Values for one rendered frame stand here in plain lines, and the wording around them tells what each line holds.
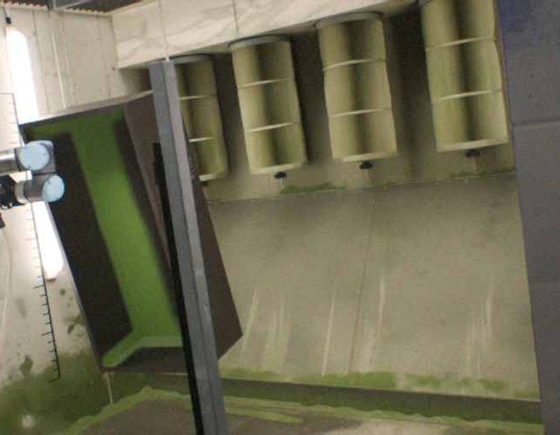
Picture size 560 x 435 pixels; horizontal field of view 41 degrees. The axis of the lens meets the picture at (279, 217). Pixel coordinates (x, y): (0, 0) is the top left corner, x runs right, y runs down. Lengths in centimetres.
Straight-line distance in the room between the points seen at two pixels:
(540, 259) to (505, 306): 171
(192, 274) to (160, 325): 184
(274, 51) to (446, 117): 105
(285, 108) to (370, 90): 54
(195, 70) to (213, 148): 46
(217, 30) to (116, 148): 97
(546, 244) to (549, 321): 19
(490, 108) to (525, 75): 167
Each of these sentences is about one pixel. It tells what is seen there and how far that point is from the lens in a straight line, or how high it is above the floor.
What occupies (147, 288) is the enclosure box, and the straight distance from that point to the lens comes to 377.
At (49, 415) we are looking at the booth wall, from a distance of 421.
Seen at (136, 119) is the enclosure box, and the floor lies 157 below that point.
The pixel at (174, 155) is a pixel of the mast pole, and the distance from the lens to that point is 198.
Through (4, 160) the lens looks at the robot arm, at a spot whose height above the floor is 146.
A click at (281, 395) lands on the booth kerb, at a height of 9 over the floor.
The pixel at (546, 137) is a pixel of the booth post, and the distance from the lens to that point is 189.
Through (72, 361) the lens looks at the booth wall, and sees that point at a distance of 427.
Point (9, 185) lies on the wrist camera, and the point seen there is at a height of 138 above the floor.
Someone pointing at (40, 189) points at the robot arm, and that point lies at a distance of 286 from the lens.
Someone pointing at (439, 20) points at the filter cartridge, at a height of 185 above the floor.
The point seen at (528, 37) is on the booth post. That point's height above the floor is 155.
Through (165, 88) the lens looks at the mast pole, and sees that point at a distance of 199.
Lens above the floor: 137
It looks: 5 degrees down
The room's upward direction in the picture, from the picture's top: 8 degrees counter-clockwise
